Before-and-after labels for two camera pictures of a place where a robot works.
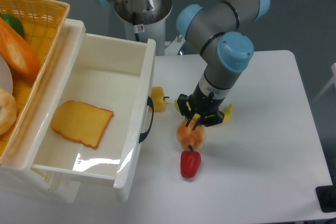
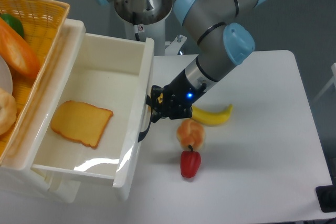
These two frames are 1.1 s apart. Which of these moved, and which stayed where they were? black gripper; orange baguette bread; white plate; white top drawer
Moved: black gripper
Stayed: orange baguette bread; white top drawer; white plate
